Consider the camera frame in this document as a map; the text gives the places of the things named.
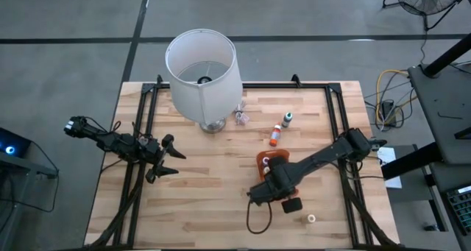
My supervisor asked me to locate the clear lamp power cord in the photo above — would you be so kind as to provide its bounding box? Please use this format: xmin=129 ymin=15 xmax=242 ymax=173
xmin=234 ymin=100 xmax=250 ymax=126

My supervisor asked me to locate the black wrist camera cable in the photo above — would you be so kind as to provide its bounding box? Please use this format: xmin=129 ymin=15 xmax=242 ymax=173
xmin=245 ymin=198 xmax=274 ymax=235

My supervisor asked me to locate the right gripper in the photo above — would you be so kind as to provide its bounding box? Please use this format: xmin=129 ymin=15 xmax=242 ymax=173
xmin=246 ymin=155 xmax=304 ymax=214

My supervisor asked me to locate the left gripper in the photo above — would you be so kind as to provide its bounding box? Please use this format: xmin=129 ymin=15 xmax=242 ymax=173
xmin=144 ymin=133 xmax=188 ymax=185

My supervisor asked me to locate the silver table lamp white shade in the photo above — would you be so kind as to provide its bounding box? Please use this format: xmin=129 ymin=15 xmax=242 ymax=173
xmin=164 ymin=28 xmax=244 ymax=135

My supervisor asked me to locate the black aluminium table frame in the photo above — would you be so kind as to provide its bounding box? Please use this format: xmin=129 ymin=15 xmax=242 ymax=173
xmin=83 ymin=74 xmax=400 ymax=249

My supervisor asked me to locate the parts drawer organizer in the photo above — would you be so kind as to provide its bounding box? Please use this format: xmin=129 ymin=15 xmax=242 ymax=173
xmin=445 ymin=184 xmax=471 ymax=241

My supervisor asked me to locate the white paper sheet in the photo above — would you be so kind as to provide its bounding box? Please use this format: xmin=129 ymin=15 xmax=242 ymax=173
xmin=377 ymin=146 xmax=404 ymax=190

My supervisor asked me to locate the black desk support beam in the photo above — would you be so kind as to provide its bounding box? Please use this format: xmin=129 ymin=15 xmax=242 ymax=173
xmin=380 ymin=142 xmax=442 ymax=181

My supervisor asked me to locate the black upright post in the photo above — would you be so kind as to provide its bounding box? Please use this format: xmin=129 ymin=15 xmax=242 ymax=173
xmin=422 ymin=32 xmax=471 ymax=78

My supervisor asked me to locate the computer tower blue light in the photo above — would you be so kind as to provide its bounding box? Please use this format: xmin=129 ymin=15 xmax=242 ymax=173
xmin=0 ymin=127 xmax=60 ymax=179

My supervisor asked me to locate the black power strip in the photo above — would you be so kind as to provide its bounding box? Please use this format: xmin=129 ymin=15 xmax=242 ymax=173
xmin=380 ymin=99 xmax=397 ymax=116

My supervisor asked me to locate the yellow floor cable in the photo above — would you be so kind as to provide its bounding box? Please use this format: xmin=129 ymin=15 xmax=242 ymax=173
xmin=375 ymin=68 xmax=419 ymax=124

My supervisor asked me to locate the grey station desk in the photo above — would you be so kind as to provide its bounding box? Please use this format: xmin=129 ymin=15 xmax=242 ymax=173
xmin=407 ymin=63 xmax=471 ymax=166

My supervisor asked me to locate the orange plastic bin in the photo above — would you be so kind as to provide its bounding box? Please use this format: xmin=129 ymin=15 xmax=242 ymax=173
xmin=255 ymin=149 xmax=300 ymax=201

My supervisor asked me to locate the black floor fan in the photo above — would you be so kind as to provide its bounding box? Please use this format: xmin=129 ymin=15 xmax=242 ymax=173
xmin=381 ymin=0 xmax=467 ymax=32

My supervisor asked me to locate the large red-orange colouring bottle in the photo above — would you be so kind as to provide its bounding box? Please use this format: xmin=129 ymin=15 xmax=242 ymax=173
xmin=269 ymin=123 xmax=283 ymax=148

